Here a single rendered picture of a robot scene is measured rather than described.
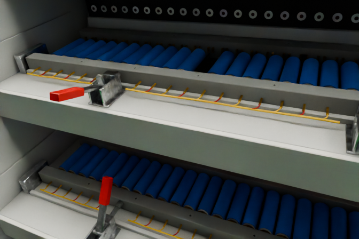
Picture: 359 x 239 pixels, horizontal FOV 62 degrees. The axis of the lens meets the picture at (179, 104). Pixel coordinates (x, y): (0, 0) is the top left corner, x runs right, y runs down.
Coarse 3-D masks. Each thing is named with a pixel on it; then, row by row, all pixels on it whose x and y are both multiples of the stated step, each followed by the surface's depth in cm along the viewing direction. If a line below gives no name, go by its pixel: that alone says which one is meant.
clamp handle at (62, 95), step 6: (96, 78) 34; (102, 78) 34; (96, 84) 34; (102, 84) 34; (60, 90) 29; (66, 90) 29; (72, 90) 30; (78, 90) 30; (84, 90) 31; (90, 90) 32; (96, 90) 33; (54, 96) 28; (60, 96) 28; (66, 96) 29; (72, 96) 30; (78, 96) 30
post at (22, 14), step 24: (0, 0) 41; (24, 0) 44; (48, 0) 48; (72, 0) 52; (0, 24) 41; (24, 24) 44; (0, 120) 43; (0, 144) 44; (24, 144) 48; (0, 168) 44
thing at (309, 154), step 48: (0, 48) 41; (48, 48) 49; (0, 96) 40; (48, 96) 37; (144, 96) 35; (144, 144) 33; (192, 144) 30; (240, 144) 28; (288, 144) 26; (336, 144) 26; (336, 192) 26
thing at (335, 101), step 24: (72, 72) 40; (96, 72) 38; (120, 72) 37; (144, 72) 35; (168, 72) 35; (192, 72) 34; (168, 96) 33; (216, 96) 33; (240, 96) 31; (264, 96) 31; (288, 96) 29; (312, 96) 29; (336, 96) 28
